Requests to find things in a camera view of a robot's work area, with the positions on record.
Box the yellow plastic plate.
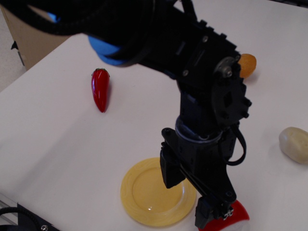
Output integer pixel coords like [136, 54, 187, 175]
[120, 157, 196, 227]

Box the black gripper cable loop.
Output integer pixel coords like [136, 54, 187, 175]
[225, 125, 247, 166]

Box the red and white toy sushi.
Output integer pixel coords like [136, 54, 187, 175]
[198, 200, 250, 231]

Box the toy chicken drumstick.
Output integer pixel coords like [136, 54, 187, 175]
[238, 53, 257, 78]

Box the red toy chili pepper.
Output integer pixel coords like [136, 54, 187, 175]
[91, 68, 110, 113]

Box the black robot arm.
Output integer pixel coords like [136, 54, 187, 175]
[1, 0, 251, 229]

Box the black corner bracket with screw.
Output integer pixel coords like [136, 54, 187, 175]
[17, 204, 60, 231]

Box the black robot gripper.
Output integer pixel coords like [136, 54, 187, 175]
[160, 128, 236, 228]

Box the beige toy potato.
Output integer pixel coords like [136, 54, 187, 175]
[279, 127, 308, 165]

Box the black cable at table corner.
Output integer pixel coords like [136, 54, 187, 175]
[0, 206, 40, 229]

